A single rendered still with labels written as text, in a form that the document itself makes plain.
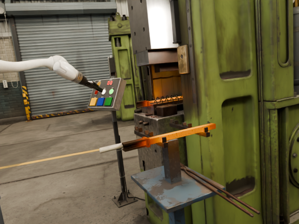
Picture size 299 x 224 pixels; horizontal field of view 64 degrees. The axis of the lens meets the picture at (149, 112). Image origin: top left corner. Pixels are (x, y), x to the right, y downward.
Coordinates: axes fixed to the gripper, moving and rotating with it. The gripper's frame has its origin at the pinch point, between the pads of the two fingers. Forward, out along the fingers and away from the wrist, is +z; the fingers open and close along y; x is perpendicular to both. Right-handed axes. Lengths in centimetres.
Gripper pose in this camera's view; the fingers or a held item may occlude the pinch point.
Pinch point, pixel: (99, 89)
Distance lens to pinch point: 201.8
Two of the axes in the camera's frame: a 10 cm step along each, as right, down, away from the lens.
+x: 2.1, -9.4, 2.5
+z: 5.7, 3.3, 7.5
